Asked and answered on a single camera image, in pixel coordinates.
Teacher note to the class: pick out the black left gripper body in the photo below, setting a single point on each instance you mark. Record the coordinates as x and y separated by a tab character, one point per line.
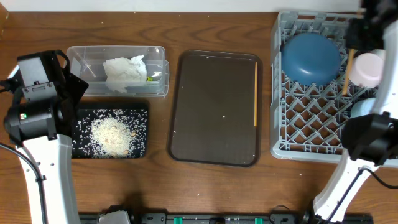
73	92

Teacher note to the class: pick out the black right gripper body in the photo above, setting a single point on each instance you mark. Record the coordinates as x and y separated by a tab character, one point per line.
359	38

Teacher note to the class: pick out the wooden chopstick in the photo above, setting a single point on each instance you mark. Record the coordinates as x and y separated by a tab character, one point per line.
348	71
255	94

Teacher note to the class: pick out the pink plastic bowl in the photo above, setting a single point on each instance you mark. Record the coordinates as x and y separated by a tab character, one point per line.
366	71

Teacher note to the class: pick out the dark blue plate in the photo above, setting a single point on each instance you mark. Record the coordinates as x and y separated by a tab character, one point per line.
310	58

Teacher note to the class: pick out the light blue small bowl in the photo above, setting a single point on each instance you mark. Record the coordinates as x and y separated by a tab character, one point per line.
362	107

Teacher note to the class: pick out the white paper napkin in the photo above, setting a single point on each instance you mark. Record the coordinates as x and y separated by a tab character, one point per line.
123	72

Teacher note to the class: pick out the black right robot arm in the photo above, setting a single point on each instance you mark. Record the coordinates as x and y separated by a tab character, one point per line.
369	140

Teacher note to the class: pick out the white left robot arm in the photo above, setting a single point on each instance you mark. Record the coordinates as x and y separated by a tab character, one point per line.
47	168

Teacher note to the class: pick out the clear plastic waste bin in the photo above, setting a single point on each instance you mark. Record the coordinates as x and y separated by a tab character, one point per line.
87	63

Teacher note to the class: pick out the grey plastic dishwasher rack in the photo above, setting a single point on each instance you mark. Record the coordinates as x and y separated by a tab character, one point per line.
307	121

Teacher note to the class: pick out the black tray with rice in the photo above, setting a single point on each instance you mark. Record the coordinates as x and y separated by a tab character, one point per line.
136	116

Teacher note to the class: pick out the pile of rice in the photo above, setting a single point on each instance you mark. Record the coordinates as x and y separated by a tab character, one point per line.
110	137

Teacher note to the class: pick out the dark brown serving tray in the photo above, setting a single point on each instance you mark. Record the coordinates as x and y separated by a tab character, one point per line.
213	109

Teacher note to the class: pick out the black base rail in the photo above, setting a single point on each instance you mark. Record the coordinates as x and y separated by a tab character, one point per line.
161	218

